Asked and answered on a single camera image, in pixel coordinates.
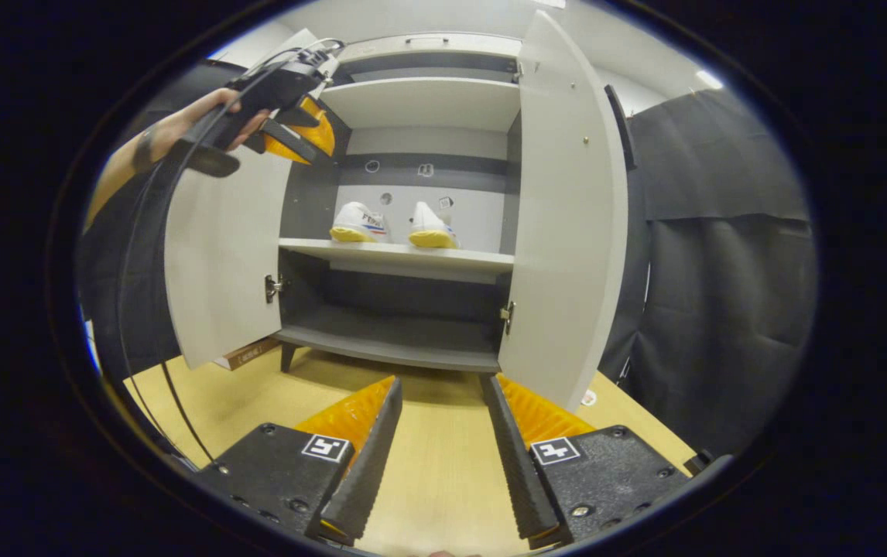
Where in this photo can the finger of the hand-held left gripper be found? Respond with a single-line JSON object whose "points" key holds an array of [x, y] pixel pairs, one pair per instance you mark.
{"points": [[323, 128], [281, 147]]}

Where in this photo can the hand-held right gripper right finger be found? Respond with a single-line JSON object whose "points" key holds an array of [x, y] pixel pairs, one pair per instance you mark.
{"points": [[517, 464]]}

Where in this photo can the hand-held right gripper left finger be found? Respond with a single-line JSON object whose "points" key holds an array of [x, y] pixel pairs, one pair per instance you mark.
{"points": [[370, 464]]}

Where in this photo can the white grey shoe cabinet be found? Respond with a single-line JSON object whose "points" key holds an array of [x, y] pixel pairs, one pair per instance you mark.
{"points": [[412, 100]]}

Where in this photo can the white cabinet door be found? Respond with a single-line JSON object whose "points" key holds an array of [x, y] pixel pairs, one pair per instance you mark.
{"points": [[567, 232], [227, 232]]}

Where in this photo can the white canvas shoe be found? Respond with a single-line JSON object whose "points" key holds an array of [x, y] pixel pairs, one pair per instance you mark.
{"points": [[358, 224], [432, 228]]}

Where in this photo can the brown book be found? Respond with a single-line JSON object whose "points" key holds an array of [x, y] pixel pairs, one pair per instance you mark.
{"points": [[246, 353]]}

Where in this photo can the black backdrop cloth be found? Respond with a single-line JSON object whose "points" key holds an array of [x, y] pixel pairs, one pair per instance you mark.
{"points": [[722, 271], [126, 271]]}

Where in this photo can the small ceiling light panel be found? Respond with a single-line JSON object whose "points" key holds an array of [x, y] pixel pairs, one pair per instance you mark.
{"points": [[709, 79]]}

